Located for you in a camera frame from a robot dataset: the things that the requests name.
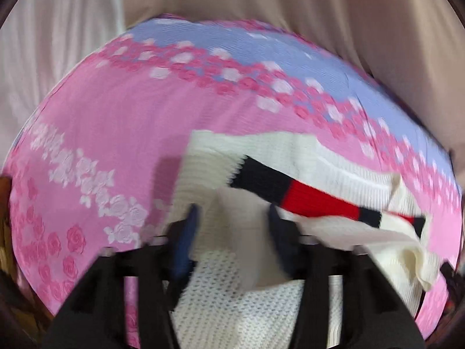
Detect white knit sweater striped cuffs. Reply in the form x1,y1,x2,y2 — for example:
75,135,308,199
165,130,442,349

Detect pink floral bed sheet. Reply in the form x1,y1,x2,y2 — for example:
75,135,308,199
2,17,464,349

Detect white sheer curtain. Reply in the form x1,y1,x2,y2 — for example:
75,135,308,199
0,0,128,171

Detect beige curtain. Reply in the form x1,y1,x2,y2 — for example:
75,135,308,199
121,0,465,186

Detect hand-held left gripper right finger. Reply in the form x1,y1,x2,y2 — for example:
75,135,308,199
268,204,425,349

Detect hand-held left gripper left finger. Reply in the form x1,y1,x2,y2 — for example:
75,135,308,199
43,204,203,349

